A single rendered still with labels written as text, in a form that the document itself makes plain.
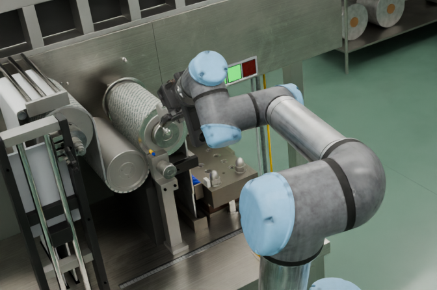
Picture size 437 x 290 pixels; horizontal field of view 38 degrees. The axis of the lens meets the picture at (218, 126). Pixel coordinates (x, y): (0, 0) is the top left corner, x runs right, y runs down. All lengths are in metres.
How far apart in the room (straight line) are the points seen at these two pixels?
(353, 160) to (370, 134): 3.15
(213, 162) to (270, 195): 1.04
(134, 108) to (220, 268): 0.49
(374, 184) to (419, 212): 2.48
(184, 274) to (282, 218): 0.87
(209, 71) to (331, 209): 0.46
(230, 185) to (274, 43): 0.61
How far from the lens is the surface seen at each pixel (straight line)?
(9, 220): 2.03
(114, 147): 1.69
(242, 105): 1.28
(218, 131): 1.26
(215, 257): 1.78
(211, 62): 1.28
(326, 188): 0.93
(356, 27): 5.08
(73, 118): 1.58
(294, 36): 2.26
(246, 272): 1.72
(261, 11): 2.15
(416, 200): 3.53
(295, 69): 2.52
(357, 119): 4.30
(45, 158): 1.48
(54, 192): 1.52
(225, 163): 1.93
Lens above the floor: 2.04
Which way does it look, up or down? 28 degrees down
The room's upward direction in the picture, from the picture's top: 7 degrees counter-clockwise
